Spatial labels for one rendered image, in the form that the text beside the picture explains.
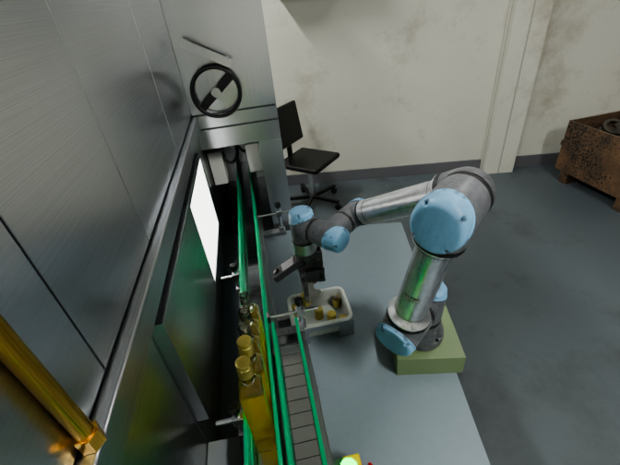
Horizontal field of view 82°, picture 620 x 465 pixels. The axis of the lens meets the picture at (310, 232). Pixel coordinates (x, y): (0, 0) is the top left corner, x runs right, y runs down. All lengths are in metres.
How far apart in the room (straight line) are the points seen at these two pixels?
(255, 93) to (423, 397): 1.34
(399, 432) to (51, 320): 0.95
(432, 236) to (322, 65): 3.08
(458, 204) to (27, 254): 0.64
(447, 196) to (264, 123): 1.16
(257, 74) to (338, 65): 2.08
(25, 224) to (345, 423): 0.97
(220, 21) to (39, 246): 1.30
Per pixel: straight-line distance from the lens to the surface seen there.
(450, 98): 3.99
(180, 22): 1.67
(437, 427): 1.21
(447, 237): 0.73
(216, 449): 1.08
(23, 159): 0.53
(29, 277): 0.49
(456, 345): 1.29
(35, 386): 0.46
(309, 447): 1.03
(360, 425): 1.19
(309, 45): 3.67
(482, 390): 2.23
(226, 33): 1.66
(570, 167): 4.22
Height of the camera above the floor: 1.81
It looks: 34 degrees down
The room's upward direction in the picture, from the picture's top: 7 degrees counter-clockwise
